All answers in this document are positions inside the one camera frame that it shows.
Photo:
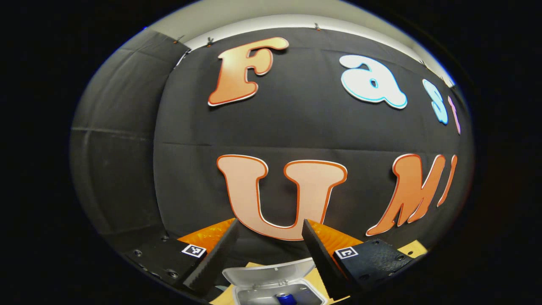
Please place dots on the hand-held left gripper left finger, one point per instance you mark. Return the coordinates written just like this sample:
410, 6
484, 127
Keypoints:
216, 258

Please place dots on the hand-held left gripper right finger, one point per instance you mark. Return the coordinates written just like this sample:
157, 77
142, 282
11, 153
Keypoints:
319, 258

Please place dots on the white desktop garbage bin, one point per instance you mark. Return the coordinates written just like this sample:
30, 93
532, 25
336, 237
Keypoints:
262, 275

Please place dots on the blue pop can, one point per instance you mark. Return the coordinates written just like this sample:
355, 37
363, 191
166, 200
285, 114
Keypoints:
286, 299

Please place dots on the wooden desktop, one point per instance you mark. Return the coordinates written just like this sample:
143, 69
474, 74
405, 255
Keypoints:
413, 250

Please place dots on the black backdrop cloth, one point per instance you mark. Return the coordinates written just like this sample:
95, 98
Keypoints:
296, 127

